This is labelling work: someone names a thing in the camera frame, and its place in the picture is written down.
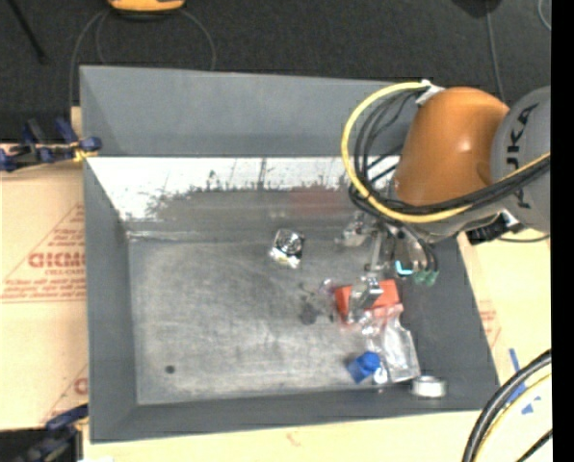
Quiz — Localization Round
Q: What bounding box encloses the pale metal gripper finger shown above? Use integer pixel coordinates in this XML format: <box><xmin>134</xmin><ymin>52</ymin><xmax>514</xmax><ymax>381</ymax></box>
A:
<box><xmin>366</xmin><ymin>275</ymin><xmax>387</xmax><ymax>310</ymax></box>
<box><xmin>346</xmin><ymin>280</ymin><xmax>369</xmax><ymax>321</ymax></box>

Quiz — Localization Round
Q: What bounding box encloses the orange-red box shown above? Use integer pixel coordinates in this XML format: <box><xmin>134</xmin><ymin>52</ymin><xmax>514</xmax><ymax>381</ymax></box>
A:
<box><xmin>319</xmin><ymin>277</ymin><xmax>404</xmax><ymax>327</ymax></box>

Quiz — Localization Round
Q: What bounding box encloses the clear plastic packet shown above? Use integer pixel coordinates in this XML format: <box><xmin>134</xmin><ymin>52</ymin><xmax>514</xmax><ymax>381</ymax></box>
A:
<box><xmin>358</xmin><ymin>305</ymin><xmax>422</xmax><ymax>384</ymax></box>

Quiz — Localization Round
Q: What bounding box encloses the blue plastic block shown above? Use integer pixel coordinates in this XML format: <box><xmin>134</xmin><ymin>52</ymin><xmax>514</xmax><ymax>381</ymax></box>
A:
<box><xmin>346</xmin><ymin>350</ymin><xmax>389</xmax><ymax>386</ymax></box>

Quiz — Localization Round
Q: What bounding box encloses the small silver metal can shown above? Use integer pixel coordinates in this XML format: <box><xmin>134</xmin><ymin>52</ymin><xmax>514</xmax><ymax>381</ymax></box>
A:
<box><xmin>268</xmin><ymin>228</ymin><xmax>306</xmax><ymax>270</ymax></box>

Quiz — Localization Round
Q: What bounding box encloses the grey metal bin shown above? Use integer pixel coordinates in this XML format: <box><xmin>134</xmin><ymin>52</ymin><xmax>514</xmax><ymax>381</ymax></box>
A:
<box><xmin>78</xmin><ymin>64</ymin><xmax>503</xmax><ymax>443</ymax></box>

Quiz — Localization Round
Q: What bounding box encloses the brown cardboard board, red print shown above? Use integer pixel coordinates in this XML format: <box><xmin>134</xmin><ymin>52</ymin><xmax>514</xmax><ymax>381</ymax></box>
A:
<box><xmin>0</xmin><ymin>105</ymin><xmax>509</xmax><ymax>434</ymax></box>

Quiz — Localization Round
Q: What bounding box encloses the silver metal ring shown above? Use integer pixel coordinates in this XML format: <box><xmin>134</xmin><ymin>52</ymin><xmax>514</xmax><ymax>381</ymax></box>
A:
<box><xmin>409</xmin><ymin>374</ymin><xmax>449</xmax><ymax>399</ymax></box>

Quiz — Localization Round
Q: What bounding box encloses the black cylinder on white bracket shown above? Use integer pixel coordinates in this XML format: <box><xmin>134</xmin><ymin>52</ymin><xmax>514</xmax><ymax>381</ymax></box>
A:
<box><xmin>465</xmin><ymin>211</ymin><xmax>523</xmax><ymax>245</ymax></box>

